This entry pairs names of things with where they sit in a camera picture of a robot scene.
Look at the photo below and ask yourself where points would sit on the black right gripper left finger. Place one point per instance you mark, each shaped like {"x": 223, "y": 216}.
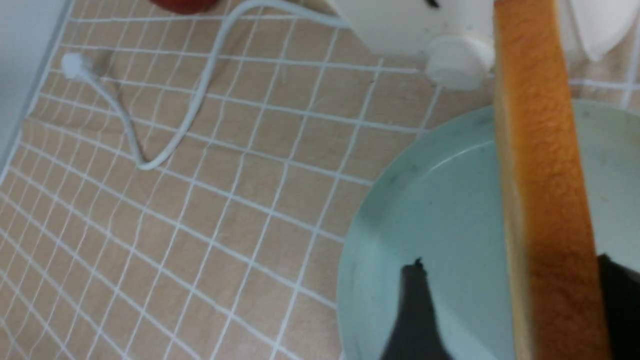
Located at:
{"x": 415, "y": 334}

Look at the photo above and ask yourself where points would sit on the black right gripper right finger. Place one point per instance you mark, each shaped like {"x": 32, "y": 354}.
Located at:
{"x": 621, "y": 294}

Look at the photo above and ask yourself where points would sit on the toast slice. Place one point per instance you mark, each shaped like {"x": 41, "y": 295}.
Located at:
{"x": 557, "y": 305}

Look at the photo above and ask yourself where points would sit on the light green round plate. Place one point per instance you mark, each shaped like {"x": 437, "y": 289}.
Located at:
{"x": 440, "y": 201}

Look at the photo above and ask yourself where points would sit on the orange checkered tablecloth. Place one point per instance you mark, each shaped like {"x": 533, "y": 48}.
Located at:
{"x": 230, "y": 248}

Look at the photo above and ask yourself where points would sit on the white two-slot toaster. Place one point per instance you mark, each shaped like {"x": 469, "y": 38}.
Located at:
{"x": 455, "y": 38}

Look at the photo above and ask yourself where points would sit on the red apple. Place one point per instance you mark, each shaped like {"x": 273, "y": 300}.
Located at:
{"x": 185, "y": 7}

